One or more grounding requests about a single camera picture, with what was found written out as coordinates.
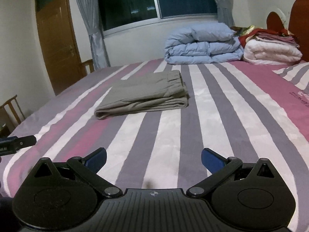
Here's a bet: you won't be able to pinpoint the grey pants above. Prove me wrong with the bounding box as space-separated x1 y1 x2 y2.
94 70 188 119

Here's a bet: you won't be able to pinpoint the wooden chair at left edge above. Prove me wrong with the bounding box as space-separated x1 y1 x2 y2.
1 95 26 132

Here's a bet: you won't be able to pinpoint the striped pink grey bedsheet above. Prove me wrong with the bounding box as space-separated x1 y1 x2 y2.
1 60 308 231

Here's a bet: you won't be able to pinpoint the wooden chair near door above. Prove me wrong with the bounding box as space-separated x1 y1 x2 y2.
80 59 94 77

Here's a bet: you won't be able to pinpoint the brown wooden door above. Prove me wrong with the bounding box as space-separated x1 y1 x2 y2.
35 0 83 95

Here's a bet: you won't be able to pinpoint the striped pillow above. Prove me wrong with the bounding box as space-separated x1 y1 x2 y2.
273 62 308 94

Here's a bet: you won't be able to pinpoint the folded white quilt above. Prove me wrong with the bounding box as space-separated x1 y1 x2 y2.
243 39 303 65

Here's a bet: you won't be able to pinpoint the folded light blue duvet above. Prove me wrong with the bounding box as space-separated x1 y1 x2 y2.
165 21 244 65

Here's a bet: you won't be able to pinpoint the red wooden headboard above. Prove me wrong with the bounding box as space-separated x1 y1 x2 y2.
266 0 309 62

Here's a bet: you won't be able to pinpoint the aluminium frame window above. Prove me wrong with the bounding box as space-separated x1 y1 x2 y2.
98 0 217 36

